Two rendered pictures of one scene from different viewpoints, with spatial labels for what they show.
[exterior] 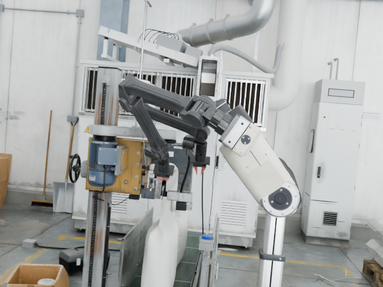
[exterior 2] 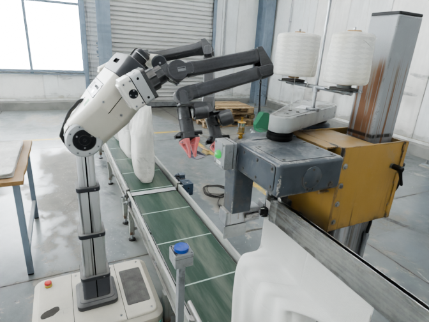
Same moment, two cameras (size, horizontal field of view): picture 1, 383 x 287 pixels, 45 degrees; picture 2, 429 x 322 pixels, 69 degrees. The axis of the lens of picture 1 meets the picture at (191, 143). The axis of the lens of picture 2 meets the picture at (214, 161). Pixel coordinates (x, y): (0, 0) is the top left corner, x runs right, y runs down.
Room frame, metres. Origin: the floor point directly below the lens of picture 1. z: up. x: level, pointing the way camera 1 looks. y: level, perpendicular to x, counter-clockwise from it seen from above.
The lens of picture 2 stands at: (3.49, -0.59, 1.62)
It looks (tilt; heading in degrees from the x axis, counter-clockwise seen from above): 20 degrees down; 149
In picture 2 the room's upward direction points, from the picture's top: 3 degrees clockwise
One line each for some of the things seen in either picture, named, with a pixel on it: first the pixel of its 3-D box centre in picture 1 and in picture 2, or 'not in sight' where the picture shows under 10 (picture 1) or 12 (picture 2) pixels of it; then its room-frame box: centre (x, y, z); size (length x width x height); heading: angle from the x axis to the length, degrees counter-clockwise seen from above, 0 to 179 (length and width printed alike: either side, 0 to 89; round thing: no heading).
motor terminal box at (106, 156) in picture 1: (106, 158); not in sight; (2.44, 0.45, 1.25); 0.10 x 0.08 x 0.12; 110
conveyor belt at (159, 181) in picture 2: not in sight; (129, 156); (-0.08, 0.38, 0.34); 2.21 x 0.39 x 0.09; 175
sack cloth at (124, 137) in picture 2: not in sight; (127, 122); (-0.09, 0.39, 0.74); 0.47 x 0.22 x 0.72; 176
